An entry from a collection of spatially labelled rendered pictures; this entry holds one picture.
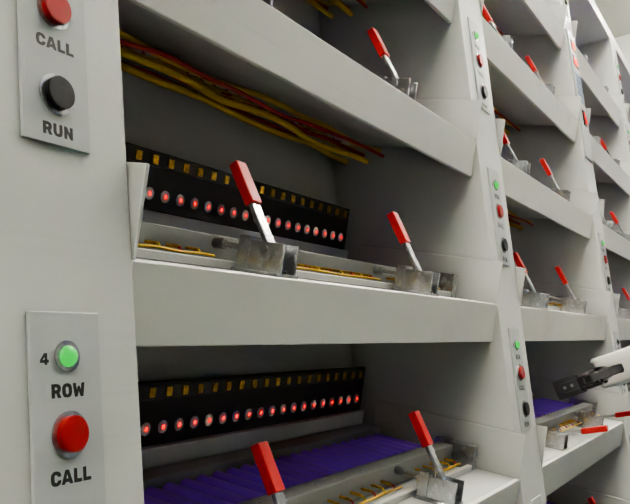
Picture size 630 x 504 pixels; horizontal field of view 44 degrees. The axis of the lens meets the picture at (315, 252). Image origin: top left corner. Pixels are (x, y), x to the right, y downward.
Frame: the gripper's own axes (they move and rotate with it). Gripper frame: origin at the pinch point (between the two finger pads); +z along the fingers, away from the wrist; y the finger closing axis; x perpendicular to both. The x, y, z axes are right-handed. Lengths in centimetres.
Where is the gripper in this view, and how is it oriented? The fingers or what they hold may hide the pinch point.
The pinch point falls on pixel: (570, 386)
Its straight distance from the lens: 136.1
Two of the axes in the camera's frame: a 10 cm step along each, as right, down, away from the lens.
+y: -5.1, -0.9, -8.6
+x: 3.1, 9.1, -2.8
